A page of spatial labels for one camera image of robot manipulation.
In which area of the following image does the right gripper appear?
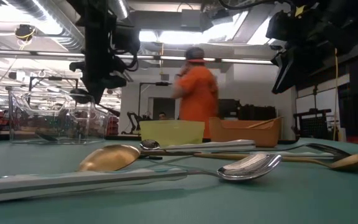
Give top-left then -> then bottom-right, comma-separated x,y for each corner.
265,10 -> 336,95

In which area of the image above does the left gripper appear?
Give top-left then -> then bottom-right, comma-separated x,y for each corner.
68,58 -> 128,106

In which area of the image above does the gold spoon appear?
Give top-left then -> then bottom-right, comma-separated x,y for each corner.
193,150 -> 358,172
78,143 -> 198,172
247,116 -> 285,129

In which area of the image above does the red tool cabinet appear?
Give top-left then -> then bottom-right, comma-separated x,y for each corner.
106,115 -> 120,136

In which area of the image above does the long ceiling light strip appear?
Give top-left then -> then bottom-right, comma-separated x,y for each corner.
0,49 -> 275,65

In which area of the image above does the black equipment case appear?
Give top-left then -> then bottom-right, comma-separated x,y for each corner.
239,105 -> 277,121

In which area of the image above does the orange plastic bin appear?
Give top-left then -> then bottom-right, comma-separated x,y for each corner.
209,116 -> 284,148

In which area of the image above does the clear plastic bin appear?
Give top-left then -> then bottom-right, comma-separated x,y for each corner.
8,90 -> 109,146

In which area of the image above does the yellow plastic bin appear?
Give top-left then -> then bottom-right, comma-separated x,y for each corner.
139,119 -> 206,147

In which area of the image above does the grey ceiling box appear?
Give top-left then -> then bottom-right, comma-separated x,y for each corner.
180,8 -> 202,29

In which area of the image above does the green table mat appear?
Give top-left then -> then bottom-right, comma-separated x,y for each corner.
0,136 -> 358,224

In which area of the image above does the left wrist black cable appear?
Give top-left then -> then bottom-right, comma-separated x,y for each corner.
121,51 -> 140,73

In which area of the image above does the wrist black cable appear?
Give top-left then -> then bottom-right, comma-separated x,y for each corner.
121,51 -> 140,73
218,0 -> 295,11

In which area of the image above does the yellow hanging cable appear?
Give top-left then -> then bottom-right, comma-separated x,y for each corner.
332,48 -> 339,141

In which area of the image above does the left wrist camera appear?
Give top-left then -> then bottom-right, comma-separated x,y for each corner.
112,22 -> 142,60

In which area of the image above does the black wire cart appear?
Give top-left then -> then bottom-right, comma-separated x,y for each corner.
293,108 -> 333,140

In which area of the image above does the corrugated silver duct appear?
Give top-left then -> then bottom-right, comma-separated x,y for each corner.
6,0 -> 86,52

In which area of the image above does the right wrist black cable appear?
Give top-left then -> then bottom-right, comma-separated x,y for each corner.
218,0 -> 295,11

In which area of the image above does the shiny silver duct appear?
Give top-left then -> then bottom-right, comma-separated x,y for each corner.
116,0 -> 131,20

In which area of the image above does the yellow cord reel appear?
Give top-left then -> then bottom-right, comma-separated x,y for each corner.
14,24 -> 37,43

